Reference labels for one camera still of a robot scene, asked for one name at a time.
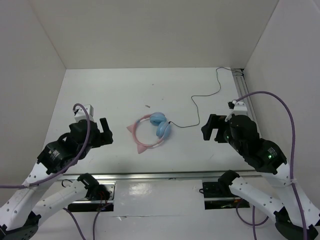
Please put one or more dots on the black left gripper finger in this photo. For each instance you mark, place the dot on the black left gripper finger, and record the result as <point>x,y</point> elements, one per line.
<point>106,138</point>
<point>104,124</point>

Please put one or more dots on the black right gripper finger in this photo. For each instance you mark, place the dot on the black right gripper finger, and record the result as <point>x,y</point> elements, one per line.
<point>216,121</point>
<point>207,132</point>

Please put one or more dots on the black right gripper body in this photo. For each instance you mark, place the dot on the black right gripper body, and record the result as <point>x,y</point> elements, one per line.
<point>232,140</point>

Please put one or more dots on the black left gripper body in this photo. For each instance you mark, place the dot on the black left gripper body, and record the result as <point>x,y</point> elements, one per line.
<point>96,141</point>

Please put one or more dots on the pink blue cat-ear headphones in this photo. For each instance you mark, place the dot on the pink blue cat-ear headphones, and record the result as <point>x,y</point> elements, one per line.
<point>163,130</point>

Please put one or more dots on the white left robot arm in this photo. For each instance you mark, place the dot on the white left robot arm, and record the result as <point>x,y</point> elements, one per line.
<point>26,210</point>

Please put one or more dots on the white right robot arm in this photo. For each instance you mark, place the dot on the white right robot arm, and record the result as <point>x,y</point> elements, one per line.
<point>294,215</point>

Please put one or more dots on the white front cover plate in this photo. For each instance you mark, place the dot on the white front cover plate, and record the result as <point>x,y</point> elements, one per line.
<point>158,198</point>

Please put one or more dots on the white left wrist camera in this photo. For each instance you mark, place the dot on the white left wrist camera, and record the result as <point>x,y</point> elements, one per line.
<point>81,112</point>

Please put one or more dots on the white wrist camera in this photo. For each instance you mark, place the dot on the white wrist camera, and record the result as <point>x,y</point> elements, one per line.
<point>81,112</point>
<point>237,108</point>

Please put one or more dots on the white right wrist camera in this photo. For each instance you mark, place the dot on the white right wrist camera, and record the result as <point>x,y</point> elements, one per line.
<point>237,108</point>

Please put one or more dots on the aluminium front rail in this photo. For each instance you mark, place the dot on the aluminium front rail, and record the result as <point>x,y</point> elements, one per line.
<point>160,175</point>

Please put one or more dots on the aluminium rail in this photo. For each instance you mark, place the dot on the aluminium rail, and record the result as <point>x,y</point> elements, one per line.
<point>160,175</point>
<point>242,89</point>

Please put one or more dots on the aluminium right side rail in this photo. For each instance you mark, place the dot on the aluminium right side rail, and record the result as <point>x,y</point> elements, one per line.
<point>242,89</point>

